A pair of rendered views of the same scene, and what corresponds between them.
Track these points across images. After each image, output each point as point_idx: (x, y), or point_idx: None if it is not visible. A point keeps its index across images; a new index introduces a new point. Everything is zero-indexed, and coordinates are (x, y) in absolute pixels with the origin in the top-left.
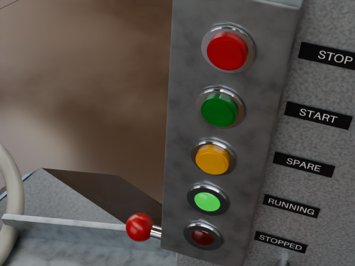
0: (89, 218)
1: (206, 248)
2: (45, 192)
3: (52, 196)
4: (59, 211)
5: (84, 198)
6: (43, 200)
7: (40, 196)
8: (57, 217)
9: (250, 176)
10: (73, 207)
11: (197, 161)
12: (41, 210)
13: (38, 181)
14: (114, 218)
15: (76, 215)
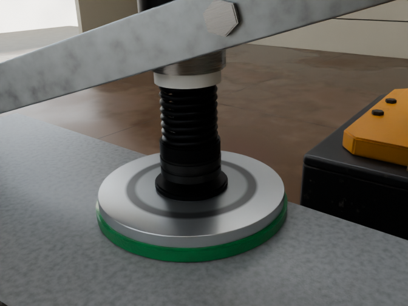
0: (48, 132)
1: None
2: (12, 122)
3: (18, 124)
4: (19, 130)
5: (50, 124)
6: (7, 126)
7: (6, 124)
8: (15, 133)
9: None
10: (35, 128)
11: None
12: (2, 130)
13: (10, 118)
14: (73, 132)
15: (35, 132)
